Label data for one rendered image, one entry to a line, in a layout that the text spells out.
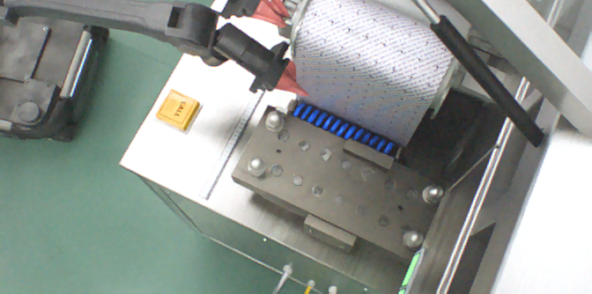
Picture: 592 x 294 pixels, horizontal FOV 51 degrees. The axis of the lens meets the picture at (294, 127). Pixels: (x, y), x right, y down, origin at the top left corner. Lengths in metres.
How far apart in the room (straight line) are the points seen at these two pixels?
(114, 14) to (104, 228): 1.27
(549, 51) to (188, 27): 0.71
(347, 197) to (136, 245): 1.22
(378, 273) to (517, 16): 0.87
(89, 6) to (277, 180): 0.46
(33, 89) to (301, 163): 1.24
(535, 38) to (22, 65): 1.97
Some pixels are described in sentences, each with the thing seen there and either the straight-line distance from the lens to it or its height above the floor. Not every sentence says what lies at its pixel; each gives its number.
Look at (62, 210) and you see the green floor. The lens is 2.38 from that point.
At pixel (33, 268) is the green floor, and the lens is 2.38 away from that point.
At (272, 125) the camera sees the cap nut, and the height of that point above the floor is 1.05.
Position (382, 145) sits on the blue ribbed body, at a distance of 1.21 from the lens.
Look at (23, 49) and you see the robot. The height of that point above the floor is 0.26.
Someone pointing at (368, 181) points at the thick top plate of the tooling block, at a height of 1.03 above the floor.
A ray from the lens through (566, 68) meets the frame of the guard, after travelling 0.55.
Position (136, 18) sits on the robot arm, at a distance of 1.14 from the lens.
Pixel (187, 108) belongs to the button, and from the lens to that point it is 1.36.
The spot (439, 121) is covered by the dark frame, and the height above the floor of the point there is 1.03.
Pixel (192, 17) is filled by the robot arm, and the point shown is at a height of 1.22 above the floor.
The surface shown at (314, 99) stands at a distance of 1.21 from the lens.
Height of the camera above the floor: 2.19
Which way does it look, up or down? 72 degrees down
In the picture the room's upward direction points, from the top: 1 degrees counter-clockwise
